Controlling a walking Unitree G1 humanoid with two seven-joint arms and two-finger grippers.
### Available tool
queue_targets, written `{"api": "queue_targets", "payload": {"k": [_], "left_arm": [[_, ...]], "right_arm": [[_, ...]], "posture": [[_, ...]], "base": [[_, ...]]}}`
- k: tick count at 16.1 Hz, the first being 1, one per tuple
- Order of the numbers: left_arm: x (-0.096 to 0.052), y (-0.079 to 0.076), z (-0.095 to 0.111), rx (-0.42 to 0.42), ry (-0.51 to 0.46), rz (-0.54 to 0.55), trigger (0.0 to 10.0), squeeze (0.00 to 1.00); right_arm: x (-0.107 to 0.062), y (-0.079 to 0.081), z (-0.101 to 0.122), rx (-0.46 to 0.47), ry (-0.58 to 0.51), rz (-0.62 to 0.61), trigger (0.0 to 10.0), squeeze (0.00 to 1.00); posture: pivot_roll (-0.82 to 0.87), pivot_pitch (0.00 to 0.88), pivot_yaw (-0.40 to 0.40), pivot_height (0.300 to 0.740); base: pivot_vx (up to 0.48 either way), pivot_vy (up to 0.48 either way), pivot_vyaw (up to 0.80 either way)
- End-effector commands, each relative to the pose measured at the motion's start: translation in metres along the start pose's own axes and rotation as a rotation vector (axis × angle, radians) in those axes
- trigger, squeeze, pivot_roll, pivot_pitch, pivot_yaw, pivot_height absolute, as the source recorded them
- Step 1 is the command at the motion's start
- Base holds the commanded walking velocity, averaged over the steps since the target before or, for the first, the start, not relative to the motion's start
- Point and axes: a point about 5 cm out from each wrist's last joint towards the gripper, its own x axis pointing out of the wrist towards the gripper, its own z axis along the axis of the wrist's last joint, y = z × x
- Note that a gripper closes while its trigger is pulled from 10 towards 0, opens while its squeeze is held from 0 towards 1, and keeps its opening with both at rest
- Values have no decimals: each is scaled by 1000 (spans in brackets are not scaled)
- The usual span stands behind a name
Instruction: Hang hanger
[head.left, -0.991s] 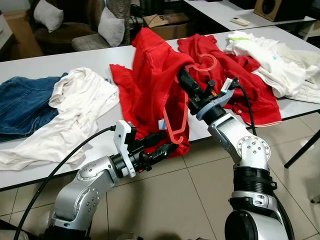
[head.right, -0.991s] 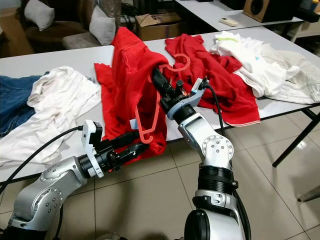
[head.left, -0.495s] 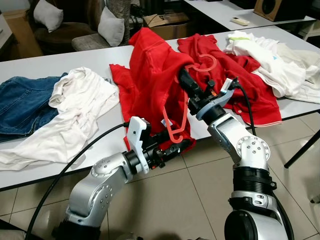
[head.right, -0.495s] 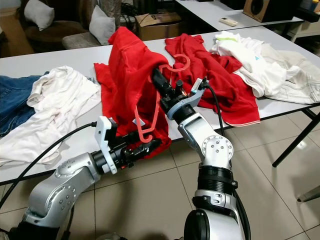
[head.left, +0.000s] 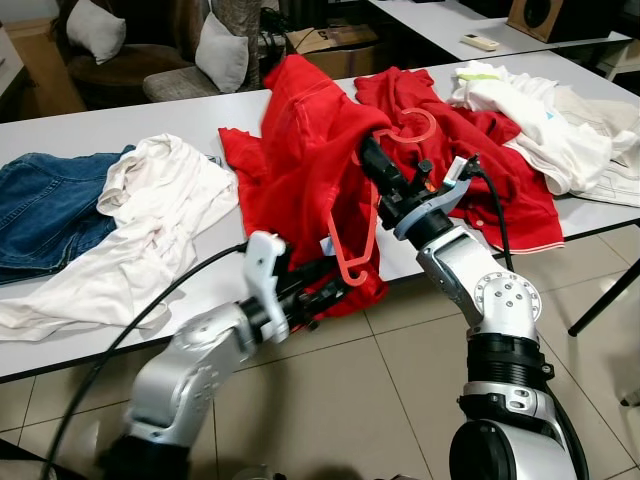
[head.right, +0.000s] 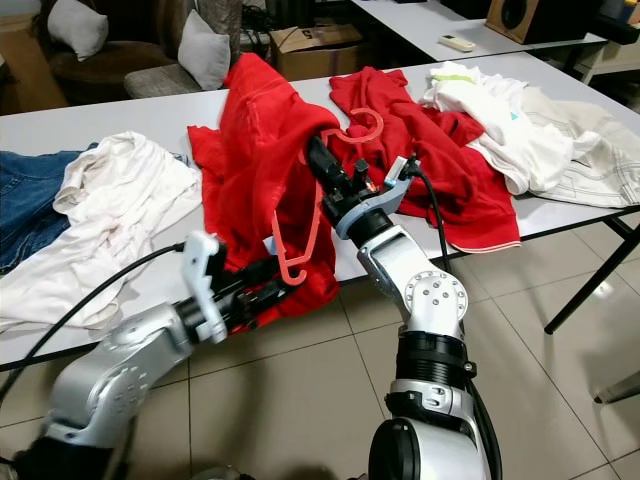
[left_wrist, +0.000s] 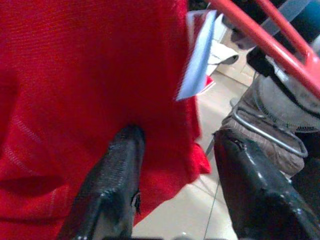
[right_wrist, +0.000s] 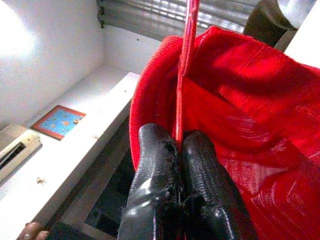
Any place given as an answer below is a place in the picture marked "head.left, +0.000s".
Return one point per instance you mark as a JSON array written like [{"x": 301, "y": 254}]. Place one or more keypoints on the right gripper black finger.
[{"x": 376, "y": 160}]

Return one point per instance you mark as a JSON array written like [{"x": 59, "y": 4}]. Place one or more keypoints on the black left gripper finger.
[
  {"x": 335, "y": 271},
  {"x": 330, "y": 298}
]

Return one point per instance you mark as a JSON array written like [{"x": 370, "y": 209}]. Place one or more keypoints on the red plastic hanger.
[{"x": 350, "y": 272}]

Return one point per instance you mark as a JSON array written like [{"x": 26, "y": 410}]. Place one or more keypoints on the red sweatshirt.
[{"x": 300, "y": 150}]

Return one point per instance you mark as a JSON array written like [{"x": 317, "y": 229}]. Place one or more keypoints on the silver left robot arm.
[{"x": 190, "y": 370}]

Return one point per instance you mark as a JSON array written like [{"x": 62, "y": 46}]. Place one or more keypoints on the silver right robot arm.
[{"x": 480, "y": 290}]

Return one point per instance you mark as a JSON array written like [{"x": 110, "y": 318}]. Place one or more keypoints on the red shirt white-trimmed hem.
[{"x": 490, "y": 170}]

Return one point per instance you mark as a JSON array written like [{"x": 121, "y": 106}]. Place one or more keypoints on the flat cardboard box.
[{"x": 320, "y": 42}]

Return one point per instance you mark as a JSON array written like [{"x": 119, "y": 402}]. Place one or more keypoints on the white shirt lime collar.
[{"x": 540, "y": 140}]

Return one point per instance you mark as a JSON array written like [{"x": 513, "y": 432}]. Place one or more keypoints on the white remote control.
[{"x": 480, "y": 42}]

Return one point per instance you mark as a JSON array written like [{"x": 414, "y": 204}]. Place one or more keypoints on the cream white shirt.
[{"x": 150, "y": 220}]

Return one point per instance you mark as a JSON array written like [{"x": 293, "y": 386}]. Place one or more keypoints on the white pillow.
[
  {"x": 95, "y": 28},
  {"x": 222, "y": 50}
]

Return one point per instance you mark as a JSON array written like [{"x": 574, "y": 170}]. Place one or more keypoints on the cream jacket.
[{"x": 610, "y": 150}]

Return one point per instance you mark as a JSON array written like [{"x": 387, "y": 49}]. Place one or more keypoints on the wooden black-front speaker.
[{"x": 545, "y": 15}]

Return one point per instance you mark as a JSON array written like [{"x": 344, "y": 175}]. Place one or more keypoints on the black metal table leg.
[{"x": 600, "y": 300}]

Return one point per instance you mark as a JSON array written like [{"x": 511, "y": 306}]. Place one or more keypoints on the white wooden side table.
[{"x": 622, "y": 62}]

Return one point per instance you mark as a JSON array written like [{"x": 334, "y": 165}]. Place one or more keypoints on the blue jeans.
[{"x": 50, "y": 210}]

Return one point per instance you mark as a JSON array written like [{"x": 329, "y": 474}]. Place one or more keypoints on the brown armchair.
[{"x": 110, "y": 75}]

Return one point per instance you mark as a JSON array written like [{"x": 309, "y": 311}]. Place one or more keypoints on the large cardboard box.
[{"x": 45, "y": 70}]

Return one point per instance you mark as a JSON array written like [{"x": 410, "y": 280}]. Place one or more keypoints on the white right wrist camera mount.
[{"x": 425, "y": 212}]

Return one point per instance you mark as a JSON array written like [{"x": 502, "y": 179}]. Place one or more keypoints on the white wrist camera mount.
[
  {"x": 425, "y": 212},
  {"x": 265, "y": 275}
]

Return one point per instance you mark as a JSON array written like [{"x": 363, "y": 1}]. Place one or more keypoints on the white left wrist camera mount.
[{"x": 265, "y": 275}]

